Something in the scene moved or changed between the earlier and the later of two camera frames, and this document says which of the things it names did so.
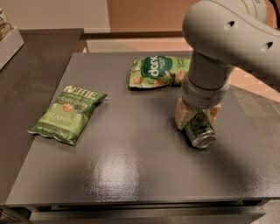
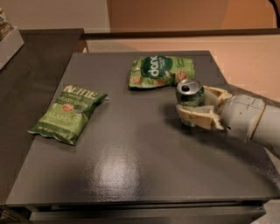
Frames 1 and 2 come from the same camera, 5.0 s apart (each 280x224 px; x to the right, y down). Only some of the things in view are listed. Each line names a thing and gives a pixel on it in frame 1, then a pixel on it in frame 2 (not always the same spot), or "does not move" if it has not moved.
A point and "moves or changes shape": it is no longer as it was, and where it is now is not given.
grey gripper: [201, 98] to [241, 114]
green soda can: [199, 130] moves or changes shape
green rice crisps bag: [158, 71] does not move
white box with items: [10, 39] does not move
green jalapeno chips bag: [69, 115] does not move
